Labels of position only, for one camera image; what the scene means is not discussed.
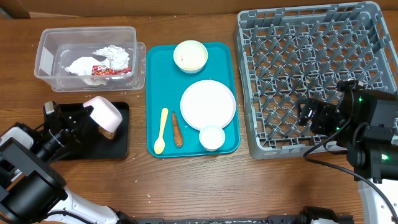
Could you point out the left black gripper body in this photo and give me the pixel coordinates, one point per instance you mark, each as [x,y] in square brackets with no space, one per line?
[61,134]

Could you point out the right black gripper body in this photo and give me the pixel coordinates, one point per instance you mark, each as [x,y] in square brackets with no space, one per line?
[324,123]

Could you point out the pink bowl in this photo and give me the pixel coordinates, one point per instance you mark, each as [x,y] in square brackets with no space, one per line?
[104,113]

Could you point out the brown food scrap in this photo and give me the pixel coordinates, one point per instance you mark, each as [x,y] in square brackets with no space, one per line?
[107,134]

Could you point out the red snack wrapper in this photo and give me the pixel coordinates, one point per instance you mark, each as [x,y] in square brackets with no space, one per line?
[102,70]

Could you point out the white napkin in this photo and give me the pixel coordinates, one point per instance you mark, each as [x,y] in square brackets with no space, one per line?
[114,57]

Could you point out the white paper cup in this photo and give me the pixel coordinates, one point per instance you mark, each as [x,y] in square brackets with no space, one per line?
[212,138]

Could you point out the pale green bowl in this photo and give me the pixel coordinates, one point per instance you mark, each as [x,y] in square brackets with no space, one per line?
[190,56]

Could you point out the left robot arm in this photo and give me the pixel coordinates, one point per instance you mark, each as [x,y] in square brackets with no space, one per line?
[31,191]

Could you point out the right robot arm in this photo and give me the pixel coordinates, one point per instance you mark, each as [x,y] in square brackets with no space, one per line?
[363,123]

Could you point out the black waste tray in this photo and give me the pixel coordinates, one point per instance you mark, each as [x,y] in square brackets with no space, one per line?
[93,145]

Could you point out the grey dishwasher rack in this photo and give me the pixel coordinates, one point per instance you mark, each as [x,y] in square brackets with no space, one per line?
[293,53]

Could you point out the clear plastic bin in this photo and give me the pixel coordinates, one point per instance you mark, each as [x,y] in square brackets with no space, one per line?
[58,48]

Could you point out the yellow plastic spoon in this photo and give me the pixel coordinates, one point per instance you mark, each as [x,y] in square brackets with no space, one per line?
[159,144]

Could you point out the teal serving tray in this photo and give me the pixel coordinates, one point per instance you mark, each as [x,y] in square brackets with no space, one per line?
[165,84]

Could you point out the white round plate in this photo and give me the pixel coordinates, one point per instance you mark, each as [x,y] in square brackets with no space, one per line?
[207,102]

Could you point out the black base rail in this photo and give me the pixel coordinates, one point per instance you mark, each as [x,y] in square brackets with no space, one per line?
[307,215]

